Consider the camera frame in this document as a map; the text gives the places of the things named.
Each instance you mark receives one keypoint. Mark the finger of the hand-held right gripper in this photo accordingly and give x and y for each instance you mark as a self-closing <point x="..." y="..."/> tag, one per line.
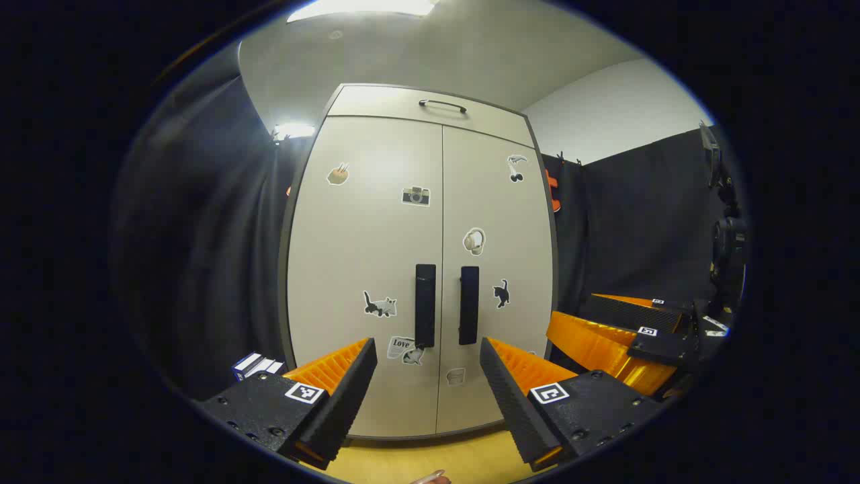
<point x="631" y="314"/>
<point x="662" y="348"/>

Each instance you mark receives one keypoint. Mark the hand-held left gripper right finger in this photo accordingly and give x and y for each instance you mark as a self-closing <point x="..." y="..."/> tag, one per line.
<point x="510" y="403"/>

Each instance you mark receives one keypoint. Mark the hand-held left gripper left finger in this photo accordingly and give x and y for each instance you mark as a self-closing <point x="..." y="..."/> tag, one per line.
<point x="349" y="396"/>

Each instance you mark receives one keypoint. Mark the white double-door shoe cabinet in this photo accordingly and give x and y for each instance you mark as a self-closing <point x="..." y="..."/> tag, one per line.
<point x="283" y="282"/>

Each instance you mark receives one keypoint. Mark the white shoe cabinet door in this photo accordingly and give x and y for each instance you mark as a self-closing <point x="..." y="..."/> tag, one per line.
<point x="497" y="215"/>
<point x="363" y="235"/>

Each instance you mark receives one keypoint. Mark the white cabinet drawer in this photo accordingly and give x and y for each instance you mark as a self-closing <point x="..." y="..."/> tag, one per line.
<point x="376" y="104"/>

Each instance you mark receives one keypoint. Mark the blue white box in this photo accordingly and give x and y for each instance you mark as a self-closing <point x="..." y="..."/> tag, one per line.
<point x="255" y="365"/>

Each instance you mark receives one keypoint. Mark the ceiling light panel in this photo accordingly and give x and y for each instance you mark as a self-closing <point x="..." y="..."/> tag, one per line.
<point x="363" y="7"/>

